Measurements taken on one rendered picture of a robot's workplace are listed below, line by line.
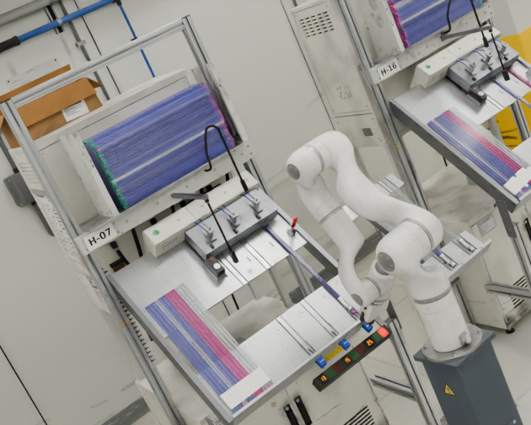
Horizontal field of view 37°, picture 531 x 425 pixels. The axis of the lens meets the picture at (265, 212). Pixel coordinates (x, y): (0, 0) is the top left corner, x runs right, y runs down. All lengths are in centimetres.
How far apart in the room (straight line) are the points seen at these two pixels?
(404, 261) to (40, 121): 152
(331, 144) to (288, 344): 73
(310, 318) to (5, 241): 198
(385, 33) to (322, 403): 157
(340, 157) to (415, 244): 36
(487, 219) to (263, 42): 194
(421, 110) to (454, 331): 134
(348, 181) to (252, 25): 261
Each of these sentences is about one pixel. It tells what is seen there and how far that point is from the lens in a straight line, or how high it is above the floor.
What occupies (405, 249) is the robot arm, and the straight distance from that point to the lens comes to 226.
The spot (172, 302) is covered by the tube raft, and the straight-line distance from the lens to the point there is 280.
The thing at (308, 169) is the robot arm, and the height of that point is 136.
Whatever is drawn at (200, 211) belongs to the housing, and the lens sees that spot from 295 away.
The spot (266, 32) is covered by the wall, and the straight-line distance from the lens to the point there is 489.
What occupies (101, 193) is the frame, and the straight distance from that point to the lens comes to 278.
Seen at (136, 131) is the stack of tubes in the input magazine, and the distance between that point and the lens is 284.
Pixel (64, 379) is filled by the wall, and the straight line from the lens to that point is 445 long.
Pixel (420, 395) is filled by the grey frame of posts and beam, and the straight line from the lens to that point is 305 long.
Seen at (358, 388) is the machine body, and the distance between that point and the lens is 325.
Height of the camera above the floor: 194
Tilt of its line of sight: 16 degrees down
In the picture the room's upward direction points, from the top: 25 degrees counter-clockwise
